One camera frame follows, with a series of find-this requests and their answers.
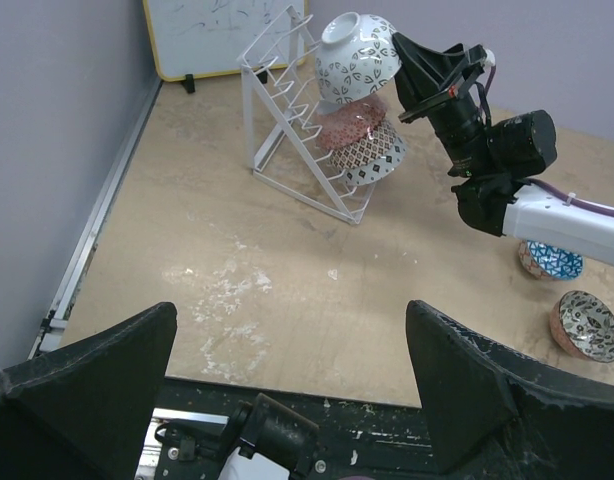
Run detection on black aluminium base frame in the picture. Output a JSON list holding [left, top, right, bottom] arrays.
[[59, 78, 437, 479]]

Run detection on white black diamond bowl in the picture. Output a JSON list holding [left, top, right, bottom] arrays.
[[342, 137, 407, 186]]

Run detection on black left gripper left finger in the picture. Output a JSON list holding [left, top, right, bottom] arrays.
[[0, 302, 177, 479]]

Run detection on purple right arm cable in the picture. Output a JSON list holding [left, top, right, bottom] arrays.
[[456, 43, 614, 219]]

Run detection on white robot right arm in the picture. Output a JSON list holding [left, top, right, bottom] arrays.
[[392, 33, 614, 266]]

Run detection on yellow framed whiteboard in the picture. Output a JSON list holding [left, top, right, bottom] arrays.
[[143, 0, 309, 83]]

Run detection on pink floral pattern bowl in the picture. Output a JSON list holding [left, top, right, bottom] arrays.
[[314, 95, 388, 150]]

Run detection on brown floral pattern bowl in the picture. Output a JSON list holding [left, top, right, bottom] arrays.
[[329, 119, 397, 170]]

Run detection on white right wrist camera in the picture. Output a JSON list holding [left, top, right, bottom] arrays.
[[467, 44, 496, 69]]

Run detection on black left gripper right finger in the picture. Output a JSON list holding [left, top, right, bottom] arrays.
[[406, 300, 614, 479]]

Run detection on black leaf pattern bowl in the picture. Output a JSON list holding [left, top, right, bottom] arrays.
[[315, 12, 401, 105]]

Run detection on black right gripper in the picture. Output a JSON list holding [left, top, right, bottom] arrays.
[[392, 33, 489, 178]]

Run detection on blue triangle pattern bowl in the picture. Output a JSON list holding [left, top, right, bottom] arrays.
[[518, 240, 584, 281]]

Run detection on white wire dish rack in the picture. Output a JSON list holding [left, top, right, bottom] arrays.
[[238, 4, 373, 225]]

